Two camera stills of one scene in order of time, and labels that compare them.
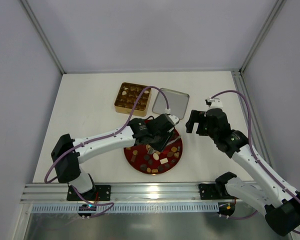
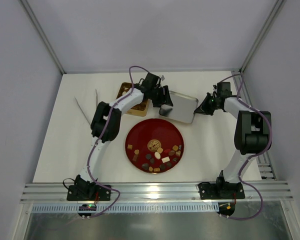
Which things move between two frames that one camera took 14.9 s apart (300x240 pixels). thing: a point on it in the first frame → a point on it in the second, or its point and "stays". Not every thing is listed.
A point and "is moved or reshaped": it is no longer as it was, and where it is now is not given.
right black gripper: [197, 121] → [209, 104]
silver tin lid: [178, 103] is moved or reshaped
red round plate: [155, 163] stays
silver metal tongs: [151, 150] → [96, 104]
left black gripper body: [163, 139] → [161, 95]
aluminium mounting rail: [157, 192] stays
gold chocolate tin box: [127, 97] stays
